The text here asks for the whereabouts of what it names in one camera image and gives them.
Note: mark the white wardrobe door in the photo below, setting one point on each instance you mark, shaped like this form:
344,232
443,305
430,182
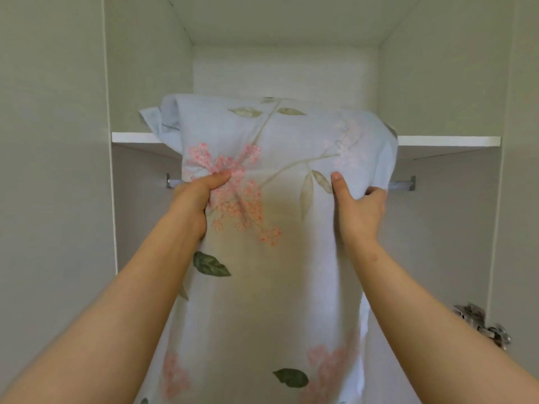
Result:
516,185
52,185

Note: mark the person's right hand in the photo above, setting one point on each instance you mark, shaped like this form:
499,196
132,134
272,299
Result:
358,218

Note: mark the person's right thumb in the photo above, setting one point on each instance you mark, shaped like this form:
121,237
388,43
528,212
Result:
339,187

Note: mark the person's left thumb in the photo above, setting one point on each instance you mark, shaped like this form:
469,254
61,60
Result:
214,180

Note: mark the light blue floral pillow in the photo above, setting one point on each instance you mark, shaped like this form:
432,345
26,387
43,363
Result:
269,231

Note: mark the metal clothes rail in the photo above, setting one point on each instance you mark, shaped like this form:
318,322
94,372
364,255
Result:
402,185

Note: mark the white wardrobe shelf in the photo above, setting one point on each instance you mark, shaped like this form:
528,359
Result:
446,141

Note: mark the person's left forearm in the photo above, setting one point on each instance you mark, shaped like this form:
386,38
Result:
101,323

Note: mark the person's left hand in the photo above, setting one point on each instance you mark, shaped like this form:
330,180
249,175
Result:
189,208

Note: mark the person's right forearm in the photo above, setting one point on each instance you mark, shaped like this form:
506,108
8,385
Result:
433,328

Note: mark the metal door hinge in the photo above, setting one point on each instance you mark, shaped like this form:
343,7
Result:
482,321

